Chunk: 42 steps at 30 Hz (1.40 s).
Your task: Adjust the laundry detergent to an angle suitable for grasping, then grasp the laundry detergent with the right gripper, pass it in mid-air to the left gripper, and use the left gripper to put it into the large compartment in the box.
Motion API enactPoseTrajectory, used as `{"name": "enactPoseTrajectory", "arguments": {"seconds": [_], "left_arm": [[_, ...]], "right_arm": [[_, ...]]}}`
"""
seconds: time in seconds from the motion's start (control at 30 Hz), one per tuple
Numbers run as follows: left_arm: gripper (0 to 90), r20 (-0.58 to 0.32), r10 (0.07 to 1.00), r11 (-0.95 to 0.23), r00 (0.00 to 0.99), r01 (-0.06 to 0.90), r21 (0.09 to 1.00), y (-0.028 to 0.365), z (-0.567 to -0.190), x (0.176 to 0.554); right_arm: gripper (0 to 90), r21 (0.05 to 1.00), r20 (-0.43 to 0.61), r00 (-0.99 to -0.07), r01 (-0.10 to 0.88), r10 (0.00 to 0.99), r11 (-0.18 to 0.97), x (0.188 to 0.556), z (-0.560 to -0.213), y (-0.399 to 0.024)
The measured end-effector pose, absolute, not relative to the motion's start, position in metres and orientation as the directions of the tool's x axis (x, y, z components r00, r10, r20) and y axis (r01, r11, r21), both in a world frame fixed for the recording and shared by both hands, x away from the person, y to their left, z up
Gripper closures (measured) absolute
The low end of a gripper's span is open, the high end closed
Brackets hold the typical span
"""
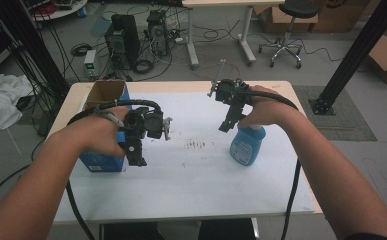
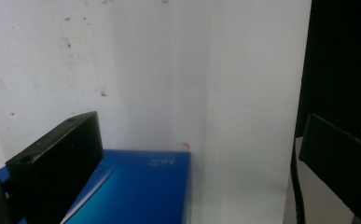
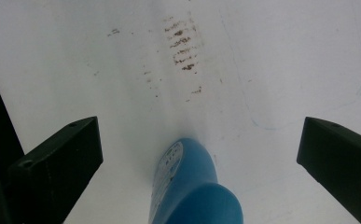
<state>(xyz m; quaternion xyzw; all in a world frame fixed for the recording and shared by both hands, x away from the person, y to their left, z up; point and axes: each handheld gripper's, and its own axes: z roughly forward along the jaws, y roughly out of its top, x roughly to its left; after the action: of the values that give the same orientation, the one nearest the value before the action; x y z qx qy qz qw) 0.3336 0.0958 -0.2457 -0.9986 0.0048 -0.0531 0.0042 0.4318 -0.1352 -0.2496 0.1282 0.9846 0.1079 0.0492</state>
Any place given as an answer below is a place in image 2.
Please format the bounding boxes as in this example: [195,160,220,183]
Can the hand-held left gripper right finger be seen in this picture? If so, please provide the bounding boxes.
[299,113,361,224]

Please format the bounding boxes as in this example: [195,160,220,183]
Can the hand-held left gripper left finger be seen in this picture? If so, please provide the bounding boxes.
[5,111,104,224]

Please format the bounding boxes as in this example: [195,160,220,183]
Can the blue box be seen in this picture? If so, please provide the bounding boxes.
[0,148,191,224]

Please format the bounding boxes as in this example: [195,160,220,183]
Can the dark blurred object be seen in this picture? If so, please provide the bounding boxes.
[294,0,361,138]

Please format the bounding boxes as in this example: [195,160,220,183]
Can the black corrugated cable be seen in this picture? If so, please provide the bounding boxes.
[289,136,307,224]

